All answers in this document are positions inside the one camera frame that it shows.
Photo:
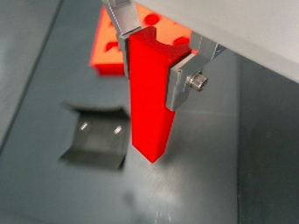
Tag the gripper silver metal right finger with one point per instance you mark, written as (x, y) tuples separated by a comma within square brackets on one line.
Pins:
[(185, 75)]

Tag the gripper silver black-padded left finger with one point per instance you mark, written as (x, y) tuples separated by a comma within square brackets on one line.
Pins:
[(122, 15)]

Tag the orange foam shape board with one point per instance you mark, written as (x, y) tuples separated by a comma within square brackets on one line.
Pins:
[(105, 55)]

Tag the black curved fixture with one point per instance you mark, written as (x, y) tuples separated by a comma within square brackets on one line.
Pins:
[(100, 138)]

